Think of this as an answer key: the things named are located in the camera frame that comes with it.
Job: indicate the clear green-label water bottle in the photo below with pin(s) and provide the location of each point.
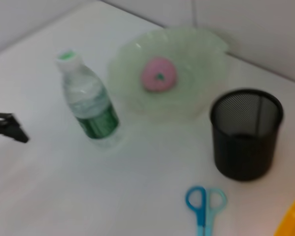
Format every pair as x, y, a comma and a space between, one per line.
93, 110

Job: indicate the blue plastic scissors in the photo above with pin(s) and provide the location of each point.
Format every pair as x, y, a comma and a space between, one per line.
201, 216

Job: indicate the black mesh pen holder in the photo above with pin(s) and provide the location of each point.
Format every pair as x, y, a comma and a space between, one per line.
245, 152

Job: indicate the green glass fruit plate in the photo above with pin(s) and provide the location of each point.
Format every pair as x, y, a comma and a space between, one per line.
199, 56

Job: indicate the pink toy peach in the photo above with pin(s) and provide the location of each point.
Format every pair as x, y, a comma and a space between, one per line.
159, 73

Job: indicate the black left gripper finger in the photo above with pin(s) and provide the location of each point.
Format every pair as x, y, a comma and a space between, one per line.
9, 127

